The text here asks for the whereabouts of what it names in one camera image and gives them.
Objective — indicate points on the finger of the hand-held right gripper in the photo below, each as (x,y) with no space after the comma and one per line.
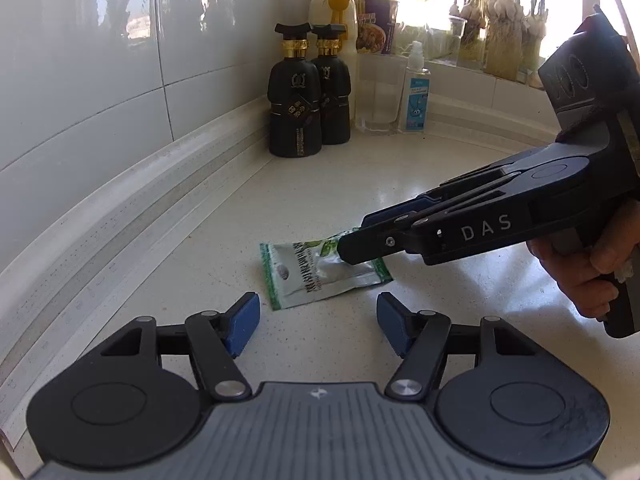
(400,206)
(370,247)

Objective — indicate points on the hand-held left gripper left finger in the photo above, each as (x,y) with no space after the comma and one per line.
(244,325)

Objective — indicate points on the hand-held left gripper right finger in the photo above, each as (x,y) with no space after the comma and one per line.
(395,325)

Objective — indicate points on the green and silver sachet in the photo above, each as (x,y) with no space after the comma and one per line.
(300,280)

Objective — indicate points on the person's right hand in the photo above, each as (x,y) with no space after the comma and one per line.
(575,280)

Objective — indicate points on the sprouting garlic in clear cup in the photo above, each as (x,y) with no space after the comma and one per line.
(502,40)
(532,45)
(465,35)

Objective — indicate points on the clear spray bottle blue label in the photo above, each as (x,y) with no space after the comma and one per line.
(415,100)

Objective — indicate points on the clear glass container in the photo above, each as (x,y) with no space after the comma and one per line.
(377,95)

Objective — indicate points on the black bottle with gold collar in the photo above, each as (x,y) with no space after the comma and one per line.
(336,105)
(295,110)

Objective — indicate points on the purple instant noodle cup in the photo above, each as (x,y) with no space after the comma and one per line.
(375,25)

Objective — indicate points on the cream bottle with yellow cap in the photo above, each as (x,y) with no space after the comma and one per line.
(332,5)

